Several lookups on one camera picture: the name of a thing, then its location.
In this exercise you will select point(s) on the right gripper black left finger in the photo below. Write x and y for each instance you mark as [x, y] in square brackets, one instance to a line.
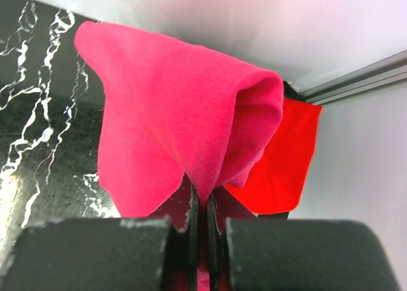
[153, 253]

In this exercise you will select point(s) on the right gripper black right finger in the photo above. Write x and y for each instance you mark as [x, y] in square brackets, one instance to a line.
[248, 253]

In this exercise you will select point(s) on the pink t shirt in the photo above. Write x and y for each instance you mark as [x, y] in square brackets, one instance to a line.
[174, 109]

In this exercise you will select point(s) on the folded red t shirt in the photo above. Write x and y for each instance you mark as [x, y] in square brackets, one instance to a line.
[275, 183]

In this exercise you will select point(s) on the black marbled table mat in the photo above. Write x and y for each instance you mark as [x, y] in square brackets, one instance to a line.
[51, 111]

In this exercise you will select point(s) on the aluminium frame rail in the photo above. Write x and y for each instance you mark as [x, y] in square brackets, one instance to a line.
[383, 74]

